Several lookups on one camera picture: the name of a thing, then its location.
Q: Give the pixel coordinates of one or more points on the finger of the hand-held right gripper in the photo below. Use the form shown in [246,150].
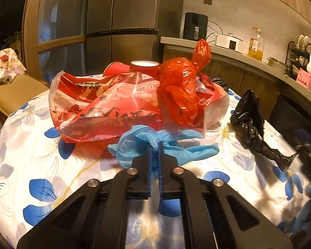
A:
[307,141]

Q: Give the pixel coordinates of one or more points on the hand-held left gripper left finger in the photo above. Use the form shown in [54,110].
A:
[149,179]

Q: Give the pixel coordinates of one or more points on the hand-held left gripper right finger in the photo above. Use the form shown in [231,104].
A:
[160,171]

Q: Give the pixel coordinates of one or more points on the black trash bin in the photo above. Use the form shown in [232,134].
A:
[290,111]

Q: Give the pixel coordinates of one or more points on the blue plastic bag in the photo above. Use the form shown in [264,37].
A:
[134,142]

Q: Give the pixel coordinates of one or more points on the long black plastic bag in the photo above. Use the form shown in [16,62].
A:
[248,124]

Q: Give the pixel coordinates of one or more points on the red printed plastic bag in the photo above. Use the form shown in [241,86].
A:
[106,103]

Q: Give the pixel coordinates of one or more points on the orange plastic bag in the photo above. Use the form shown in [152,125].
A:
[178,83]

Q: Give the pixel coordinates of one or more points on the red cylindrical box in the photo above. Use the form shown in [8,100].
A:
[143,66]
[115,68]

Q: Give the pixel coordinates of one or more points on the pink plastic basket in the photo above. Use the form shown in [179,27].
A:
[304,79]

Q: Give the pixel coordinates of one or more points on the black dish rack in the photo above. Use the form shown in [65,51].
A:
[300,51]

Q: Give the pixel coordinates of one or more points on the wooden base cabinets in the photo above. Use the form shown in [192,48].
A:
[228,72]

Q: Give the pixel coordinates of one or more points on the cooking oil bottle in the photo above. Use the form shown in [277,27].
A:
[256,46]

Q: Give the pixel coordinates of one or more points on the grey kitchen counter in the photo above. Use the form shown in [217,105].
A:
[230,57]

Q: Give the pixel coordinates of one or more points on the blue floral tablecloth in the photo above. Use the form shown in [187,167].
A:
[28,147]

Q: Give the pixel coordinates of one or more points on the white rice cooker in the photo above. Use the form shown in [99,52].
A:
[228,42]

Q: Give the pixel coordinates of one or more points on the black air fryer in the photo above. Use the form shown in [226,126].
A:
[194,24]

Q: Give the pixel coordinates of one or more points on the dark steel refrigerator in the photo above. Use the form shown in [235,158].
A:
[134,18]

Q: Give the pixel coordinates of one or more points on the tan cushioned wooden chair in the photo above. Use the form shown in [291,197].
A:
[13,93]

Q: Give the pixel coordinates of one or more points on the wooden framed glass door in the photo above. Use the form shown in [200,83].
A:
[59,31]

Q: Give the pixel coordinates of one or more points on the red floral cloth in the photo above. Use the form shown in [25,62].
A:
[2,64]

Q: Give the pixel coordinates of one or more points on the wall switch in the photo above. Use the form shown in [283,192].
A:
[208,0]

